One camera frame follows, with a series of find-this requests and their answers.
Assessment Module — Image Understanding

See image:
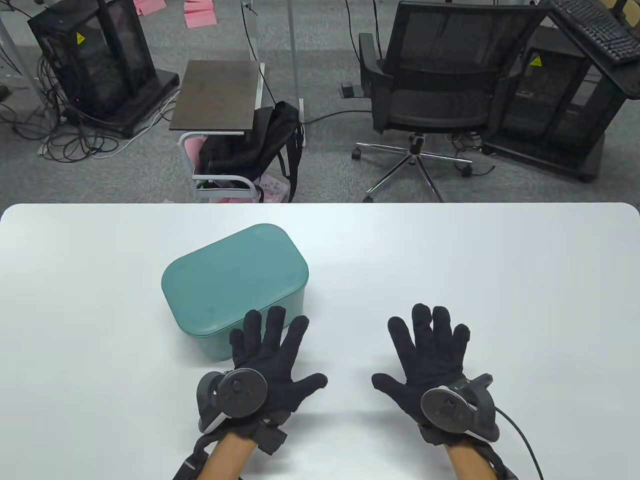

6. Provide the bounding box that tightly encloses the brown top side cart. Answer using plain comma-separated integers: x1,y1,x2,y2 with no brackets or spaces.
169,60,266,204

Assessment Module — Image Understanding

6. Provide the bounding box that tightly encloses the grey white right wrist controller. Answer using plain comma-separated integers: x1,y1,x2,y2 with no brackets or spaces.
420,373,501,444

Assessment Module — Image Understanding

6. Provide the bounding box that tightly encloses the person's right forearm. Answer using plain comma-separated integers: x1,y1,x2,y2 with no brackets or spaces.
446,440,501,480

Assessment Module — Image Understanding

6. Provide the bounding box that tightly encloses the black keyboard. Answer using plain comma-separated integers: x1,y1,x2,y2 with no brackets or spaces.
547,0,640,65

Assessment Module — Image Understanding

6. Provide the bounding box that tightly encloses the grey white wrist controller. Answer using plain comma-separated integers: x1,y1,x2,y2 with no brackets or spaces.
420,373,501,444
196,367,269,434

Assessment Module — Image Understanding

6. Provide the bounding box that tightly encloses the black computer cabinet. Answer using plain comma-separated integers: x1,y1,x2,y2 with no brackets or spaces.
27,0,181,140
482,25,632,183

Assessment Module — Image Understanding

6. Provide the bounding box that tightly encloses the grey white left wrist controller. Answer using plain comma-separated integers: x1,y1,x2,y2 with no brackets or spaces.
196,367,269,434

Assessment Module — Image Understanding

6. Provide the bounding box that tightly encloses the black backpack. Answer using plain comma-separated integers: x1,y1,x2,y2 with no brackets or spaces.
198,101,306,203

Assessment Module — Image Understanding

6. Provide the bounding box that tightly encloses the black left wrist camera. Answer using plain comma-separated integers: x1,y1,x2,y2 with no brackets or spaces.
256,419,290,455

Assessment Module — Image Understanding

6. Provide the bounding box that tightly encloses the pink white packet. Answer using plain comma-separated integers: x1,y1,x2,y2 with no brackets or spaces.
256,174,290,204

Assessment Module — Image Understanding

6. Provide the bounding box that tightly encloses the dark desk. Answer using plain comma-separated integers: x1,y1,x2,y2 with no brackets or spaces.
542,0,640,102

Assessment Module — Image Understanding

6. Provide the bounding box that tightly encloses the bundle of floor cables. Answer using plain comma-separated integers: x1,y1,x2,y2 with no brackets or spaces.
0,50,177,164

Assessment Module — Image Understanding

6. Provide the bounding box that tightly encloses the person's left hand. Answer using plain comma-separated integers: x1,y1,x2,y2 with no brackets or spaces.
229,306,328,418

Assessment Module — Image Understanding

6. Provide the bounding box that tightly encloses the teal plastic storage box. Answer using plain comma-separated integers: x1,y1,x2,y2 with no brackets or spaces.
181,286,307,362

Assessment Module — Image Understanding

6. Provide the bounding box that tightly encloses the teal plastic lid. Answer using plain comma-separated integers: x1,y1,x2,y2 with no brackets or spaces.
161,223,309,337

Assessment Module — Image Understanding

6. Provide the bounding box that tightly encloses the pink bag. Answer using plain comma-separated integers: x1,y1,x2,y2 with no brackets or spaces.
183,137,208,174

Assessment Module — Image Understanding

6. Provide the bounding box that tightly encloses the white desk leg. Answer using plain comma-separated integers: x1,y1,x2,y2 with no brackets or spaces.
287,0,307,149

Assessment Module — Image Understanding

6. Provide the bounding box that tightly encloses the person's right hand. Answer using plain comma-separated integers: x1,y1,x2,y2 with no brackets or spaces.
371,303,472,426

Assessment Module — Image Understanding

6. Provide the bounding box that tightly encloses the person's left forearm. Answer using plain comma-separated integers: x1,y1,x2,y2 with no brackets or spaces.
197,431,257,480

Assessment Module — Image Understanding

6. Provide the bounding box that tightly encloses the black mesh office chair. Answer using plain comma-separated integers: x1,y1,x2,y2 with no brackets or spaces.
351,1,551,203

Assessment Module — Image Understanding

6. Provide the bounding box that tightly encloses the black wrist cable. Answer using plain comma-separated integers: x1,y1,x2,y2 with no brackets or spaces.
494,407,545,480

